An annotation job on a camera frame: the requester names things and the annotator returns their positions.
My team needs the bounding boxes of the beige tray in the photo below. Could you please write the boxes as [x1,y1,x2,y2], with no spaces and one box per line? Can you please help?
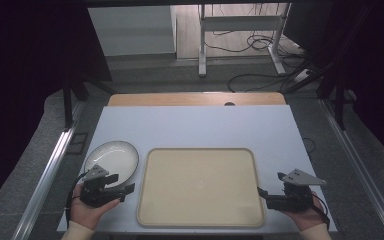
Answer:
[136,147,266,228]

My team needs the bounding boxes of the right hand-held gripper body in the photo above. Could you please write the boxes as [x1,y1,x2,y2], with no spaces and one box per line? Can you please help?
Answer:
[265,168,328,214]

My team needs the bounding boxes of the person's left hand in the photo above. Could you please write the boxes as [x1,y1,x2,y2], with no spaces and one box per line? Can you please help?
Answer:
[69,182,121,231]

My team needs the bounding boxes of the dark curtain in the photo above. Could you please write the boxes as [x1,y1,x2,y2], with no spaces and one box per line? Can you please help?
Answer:
[282,0,384,169]
[0,0,113,216]

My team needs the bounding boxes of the thin black cable loop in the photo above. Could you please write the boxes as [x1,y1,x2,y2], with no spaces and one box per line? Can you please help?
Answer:
[301,136,317,156]

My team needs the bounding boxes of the person's right hand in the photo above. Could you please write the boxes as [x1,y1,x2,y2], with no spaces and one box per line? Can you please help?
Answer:
[281,191,328,232]

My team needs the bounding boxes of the black floor cables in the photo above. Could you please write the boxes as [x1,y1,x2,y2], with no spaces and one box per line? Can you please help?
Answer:
[202,30,311,94]

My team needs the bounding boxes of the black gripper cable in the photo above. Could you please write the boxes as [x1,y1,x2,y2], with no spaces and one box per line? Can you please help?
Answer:
[311,193,331,230]
[64,171,90,230]

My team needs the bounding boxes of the white panel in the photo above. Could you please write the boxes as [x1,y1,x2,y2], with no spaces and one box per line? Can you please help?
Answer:
[87,5,178,57]

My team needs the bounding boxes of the white plate with dark rim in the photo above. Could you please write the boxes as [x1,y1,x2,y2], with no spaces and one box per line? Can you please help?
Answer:
[83,140,140,186]

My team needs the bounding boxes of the white power strip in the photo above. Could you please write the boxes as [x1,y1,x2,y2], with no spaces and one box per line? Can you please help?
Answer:
[293,68,313,84]

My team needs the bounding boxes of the black metal stand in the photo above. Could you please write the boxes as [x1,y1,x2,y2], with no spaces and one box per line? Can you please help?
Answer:
[315,64,348,131]
[61,71,118,132]

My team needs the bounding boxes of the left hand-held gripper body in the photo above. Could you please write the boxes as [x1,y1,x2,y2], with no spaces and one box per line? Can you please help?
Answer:
[79,163,127,209]

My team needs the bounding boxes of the white metal desk frame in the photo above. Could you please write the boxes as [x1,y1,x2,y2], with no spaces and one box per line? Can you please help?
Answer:
[197,3,293,78]

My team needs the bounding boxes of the aluminium rail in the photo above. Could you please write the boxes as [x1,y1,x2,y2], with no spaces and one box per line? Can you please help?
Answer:
[11,99,85,240]
[318,98,384,240]

